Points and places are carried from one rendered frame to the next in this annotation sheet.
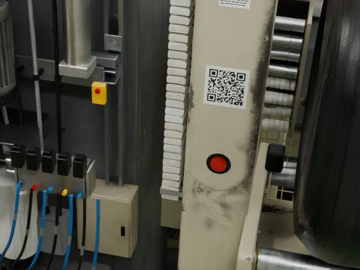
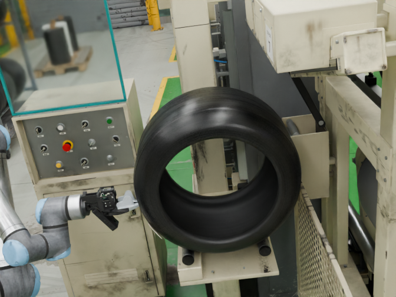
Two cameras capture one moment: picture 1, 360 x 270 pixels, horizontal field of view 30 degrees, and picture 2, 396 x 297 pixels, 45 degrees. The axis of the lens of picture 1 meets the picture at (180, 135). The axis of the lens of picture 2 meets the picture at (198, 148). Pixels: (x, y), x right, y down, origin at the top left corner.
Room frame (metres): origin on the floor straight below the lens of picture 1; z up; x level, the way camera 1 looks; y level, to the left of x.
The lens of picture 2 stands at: (0.79, -1.89, 2.01)
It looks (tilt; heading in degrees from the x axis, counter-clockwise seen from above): 26 degrees down; 82
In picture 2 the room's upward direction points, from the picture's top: 8 degrees counter-clockwise
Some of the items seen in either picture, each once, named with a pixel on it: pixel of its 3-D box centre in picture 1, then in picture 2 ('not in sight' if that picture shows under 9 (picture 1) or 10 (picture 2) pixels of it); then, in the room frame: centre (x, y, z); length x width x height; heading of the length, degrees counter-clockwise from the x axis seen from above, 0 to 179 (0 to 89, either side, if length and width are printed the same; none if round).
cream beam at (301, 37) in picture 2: not in sight; (297, 15); (1.33, -0.52, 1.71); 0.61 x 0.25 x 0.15; 80
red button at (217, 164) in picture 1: (218, 163); not in sight; (1.03, -0.07, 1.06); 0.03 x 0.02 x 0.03; 80
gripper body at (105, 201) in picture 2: not in sight; (100, 202); (0.63, -0.34, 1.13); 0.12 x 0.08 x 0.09; 170
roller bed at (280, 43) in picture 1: (262, 64); (305, 157); (1.48, -0.19, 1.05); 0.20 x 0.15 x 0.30; 80
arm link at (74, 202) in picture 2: not in sight; (78, 206); (0.55, -0.32, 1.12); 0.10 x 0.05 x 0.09; 80
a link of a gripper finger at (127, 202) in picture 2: not in sight; (128, 202); (0.73, -0.37, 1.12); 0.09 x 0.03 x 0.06; 170
